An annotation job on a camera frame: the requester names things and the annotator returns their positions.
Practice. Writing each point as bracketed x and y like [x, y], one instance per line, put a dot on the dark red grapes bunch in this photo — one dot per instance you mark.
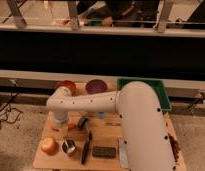
[175, 147]

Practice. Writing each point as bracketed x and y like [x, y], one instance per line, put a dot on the purple bowl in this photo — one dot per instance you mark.
[96, 86]

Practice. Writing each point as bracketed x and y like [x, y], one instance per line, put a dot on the red yellow apple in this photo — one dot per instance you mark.
[49, 146]

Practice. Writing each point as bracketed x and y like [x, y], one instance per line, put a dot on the person in background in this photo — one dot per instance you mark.
[124, 13]

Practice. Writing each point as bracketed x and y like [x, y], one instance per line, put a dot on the grey blue cloth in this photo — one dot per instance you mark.
[122, 155]

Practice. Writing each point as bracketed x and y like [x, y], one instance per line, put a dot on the small metal can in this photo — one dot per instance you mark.
[83, 123]

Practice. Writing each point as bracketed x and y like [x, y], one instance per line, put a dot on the green plastic tray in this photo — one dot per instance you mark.
[158, 87]

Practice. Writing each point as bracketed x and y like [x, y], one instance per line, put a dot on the metal utensil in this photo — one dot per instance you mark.
[113, 124]

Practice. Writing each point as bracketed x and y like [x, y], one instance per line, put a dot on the metal cup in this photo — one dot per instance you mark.
[69, 147]

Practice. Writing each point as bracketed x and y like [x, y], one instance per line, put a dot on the red bowl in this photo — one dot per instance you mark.
[67, 83]

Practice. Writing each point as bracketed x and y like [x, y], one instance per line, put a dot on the blue plastic cup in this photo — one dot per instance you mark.
[101, 115]

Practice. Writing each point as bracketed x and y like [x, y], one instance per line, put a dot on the orange red pepper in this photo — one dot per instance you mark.
[68, 127]

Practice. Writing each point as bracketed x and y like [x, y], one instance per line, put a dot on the black sponge block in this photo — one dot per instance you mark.
[104, 152]

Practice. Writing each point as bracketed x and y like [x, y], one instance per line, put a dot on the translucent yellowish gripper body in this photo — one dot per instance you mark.
[63, 131]

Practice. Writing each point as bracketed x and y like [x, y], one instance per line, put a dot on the black handled peeler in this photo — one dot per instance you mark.
[86, 148]

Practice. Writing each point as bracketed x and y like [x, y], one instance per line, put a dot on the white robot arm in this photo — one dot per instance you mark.
[147, 143]

